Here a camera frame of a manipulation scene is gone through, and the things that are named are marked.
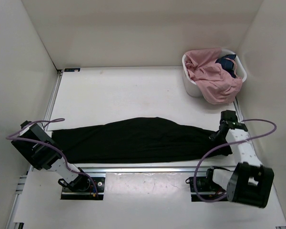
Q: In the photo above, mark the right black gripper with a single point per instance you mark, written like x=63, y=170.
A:
x=213, y=139

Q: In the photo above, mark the black trousers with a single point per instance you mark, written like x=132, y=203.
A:
x=137, y=140

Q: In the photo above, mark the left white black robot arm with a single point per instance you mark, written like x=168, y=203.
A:
x=40, y=150

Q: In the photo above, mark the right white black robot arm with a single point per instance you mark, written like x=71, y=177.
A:
x=250, y=182

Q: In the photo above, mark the pink garment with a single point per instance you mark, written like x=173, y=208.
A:
x=216, y=84

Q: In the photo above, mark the white laundry basket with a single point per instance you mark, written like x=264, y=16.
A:
x=190, y=85

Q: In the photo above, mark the navy blue garment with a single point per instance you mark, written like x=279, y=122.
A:
x=228, y=63

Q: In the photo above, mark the white front cover board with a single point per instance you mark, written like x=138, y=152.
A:
x=137, y=201

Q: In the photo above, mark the blue label sticker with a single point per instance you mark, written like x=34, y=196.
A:
x=72, y=69

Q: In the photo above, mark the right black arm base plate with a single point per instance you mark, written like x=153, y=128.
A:
x=205, y=190

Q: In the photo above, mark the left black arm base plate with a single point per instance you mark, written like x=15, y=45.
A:
x=83, y=189

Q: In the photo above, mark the aluminium rail frame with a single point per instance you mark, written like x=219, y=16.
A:
x=95, y=96

